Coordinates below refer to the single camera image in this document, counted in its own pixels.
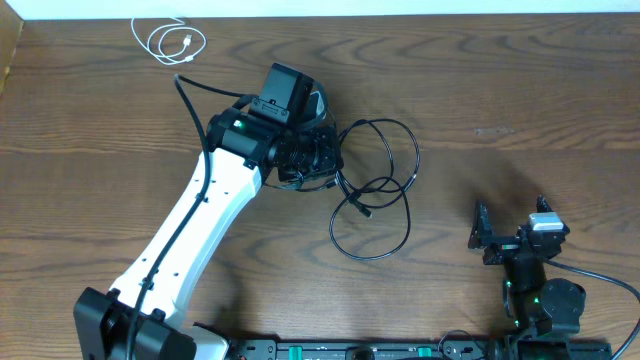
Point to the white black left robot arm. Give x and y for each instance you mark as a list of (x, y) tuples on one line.
[(142, 315)]

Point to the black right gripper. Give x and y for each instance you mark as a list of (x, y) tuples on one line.
[(482, 234)]

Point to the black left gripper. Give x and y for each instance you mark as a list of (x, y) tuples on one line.
[(331, 160)]

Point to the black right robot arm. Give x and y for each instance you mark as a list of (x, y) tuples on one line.
[(546, 311)]

